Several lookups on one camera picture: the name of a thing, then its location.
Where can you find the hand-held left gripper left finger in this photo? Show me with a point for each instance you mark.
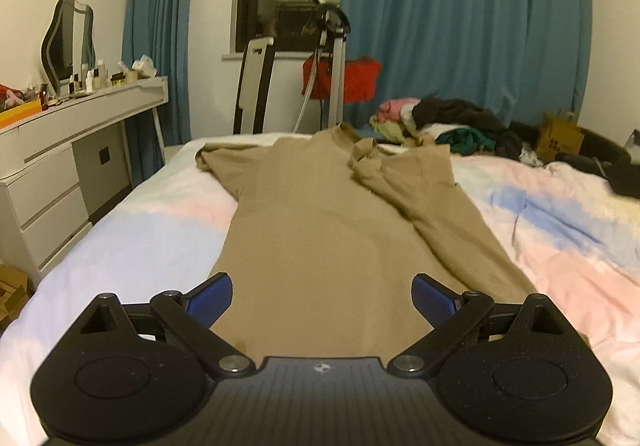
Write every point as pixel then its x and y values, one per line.
pixel 210 298

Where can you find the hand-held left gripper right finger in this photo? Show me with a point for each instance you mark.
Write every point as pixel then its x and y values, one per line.
pixel 432 298

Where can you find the tan printed shirt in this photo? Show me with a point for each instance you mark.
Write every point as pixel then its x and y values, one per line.
pixel 320 226

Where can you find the pile of mixed clothes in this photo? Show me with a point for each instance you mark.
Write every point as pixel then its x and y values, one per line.
pixel 450 126

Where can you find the bed with pastel cover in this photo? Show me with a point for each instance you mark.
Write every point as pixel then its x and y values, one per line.
pixel 125 251

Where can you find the cardboard boxes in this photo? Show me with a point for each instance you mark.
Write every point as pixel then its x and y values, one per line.
pixel 11 291

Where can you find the white vanity desk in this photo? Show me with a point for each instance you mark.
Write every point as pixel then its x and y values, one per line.
pixel 45 186

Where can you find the brown paper bag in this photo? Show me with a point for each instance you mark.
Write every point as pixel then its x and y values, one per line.
pixel 560 139

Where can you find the white and black chair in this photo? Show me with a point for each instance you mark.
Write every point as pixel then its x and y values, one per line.
pixel 255 81

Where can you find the black armchair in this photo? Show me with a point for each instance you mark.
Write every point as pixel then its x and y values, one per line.
pixel 605 156

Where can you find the red cloth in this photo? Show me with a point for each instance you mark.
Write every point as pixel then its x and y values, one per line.
pixel 360 79

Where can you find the tissue box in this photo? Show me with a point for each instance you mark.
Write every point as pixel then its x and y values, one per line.
pixel 145 67

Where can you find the garment steamer stand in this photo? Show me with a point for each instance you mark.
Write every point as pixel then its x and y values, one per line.
pixel 336 76

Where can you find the group of cosmetic bottles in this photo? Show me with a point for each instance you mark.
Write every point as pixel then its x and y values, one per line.
pixel 92 76

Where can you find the orange tray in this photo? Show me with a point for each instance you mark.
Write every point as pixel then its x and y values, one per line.
pixel 20 114

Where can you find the narrow blue curtain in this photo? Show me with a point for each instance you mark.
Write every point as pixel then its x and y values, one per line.
pixel 160 26

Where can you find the wide blue curtain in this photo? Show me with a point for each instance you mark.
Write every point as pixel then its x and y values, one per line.
pixel 465 16

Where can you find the wavy framed vanity mirror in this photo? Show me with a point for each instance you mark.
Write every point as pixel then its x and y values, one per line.
pixel 65 41

